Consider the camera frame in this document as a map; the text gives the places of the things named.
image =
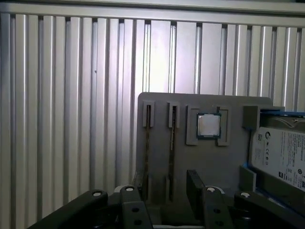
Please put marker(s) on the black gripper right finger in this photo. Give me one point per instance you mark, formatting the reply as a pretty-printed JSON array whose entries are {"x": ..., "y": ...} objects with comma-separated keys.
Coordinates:
[{"x": 212, "y": 200}]

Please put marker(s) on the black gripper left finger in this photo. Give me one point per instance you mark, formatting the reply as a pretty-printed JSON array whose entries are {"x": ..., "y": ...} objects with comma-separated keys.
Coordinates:
[{"x": 133, "y": 214}]

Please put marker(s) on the RAM stick with black chips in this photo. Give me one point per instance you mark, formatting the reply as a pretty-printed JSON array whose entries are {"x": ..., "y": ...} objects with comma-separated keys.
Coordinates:
[
  {"x": 147, "y": 143},
  {"x": 173, "y": 143}
]

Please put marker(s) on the grey parts rack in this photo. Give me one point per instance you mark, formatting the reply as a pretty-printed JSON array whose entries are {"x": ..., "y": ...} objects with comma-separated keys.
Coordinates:
[{"x": 160, "y": 148}]

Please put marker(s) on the CPU with silver top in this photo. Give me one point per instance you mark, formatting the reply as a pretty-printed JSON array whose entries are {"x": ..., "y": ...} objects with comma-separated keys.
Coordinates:
[{"x": 209, "y": 127}]

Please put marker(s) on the silver hard disk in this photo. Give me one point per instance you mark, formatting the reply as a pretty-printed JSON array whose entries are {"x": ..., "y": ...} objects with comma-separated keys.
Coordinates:
[{"x": 281, "y": 155}]

